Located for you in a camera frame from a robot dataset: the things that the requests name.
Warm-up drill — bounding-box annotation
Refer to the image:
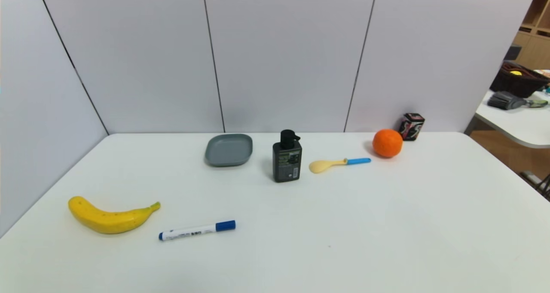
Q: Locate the white marker with blue cap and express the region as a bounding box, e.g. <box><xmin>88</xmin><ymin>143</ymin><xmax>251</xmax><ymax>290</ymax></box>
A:
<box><xmin>159</xmin><ymin>220</ymin><xmax>236</xmax><ymax>241</ymax></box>

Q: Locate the yellow banana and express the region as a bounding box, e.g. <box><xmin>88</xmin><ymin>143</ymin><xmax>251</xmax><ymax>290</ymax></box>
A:
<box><xmin>68</xmin><ymin>196</ymin><xmax>161</xmax><ymax>235</ymax></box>

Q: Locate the orange fruit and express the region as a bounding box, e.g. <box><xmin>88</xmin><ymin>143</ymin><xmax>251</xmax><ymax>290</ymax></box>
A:
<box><xmin>372</xmin><ymin>129</ymin><xmax>403</xmax><ymax>158</ymax></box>

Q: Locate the small black patterned box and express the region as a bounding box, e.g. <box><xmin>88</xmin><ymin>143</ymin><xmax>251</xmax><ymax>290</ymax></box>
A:
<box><xmin>399</xmin><ymin>113</ymin><xmax>425</xmax><ymax>141</ymax></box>

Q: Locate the dark chair back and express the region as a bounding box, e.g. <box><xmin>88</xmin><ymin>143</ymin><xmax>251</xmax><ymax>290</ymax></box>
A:
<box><xmin>504</xmin><ymin>45</ymin><xmax>523</xmax><ymax>62</ymax></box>

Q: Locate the wooden shelf unit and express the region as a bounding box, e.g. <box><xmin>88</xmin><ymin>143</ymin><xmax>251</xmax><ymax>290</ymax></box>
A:
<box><xmin>511</xmin><ymin>0</ymin><xmax>550</xmax><ymax>70</ymax></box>

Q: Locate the gray rounded square dish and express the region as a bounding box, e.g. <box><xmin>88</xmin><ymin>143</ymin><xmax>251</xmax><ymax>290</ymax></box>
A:
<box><xmin>205</xmin><ymin>133</ymin><xmax>253</xmax><ymax>167</ymax></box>

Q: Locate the gray brush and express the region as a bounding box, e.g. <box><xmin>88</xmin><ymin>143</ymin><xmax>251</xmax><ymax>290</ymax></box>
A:
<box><xmin>487</xmin><ymin>91</ymin><xmax>549</xmax><ymax>111</ymax></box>

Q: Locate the black woven basket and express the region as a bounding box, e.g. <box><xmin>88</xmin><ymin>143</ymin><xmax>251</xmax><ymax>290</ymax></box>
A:
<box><xmin>490</xmin><ymin>61</ymin><xmax>550</xmax><ymax>98</ymax></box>

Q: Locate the black pump dispenser bottle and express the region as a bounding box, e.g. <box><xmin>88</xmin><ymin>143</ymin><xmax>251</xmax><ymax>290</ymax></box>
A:
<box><xmin>272</xmin><ymin>129</ymin><xmax>303</xmax><ymax>183</ymax></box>

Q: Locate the black metal chair base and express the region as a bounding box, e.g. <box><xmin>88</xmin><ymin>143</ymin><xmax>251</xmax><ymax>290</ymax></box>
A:
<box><xmin>520</xmin><ymin>170</ymin><xmax>550</xmax><ymax>200</ymax></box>

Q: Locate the white side table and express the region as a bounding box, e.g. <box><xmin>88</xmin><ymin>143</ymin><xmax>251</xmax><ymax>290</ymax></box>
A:
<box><xmin>464</xmin><ymin>69</ymin><xmax>550</xmax><ymax>149</ymax></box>

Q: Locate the yellow spoon with blue handle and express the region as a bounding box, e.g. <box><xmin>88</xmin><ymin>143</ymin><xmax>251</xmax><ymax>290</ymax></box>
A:
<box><xmin>309</xmin><ymin>157</ymin><xmax>372</xmax><ymax>174</ymax></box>

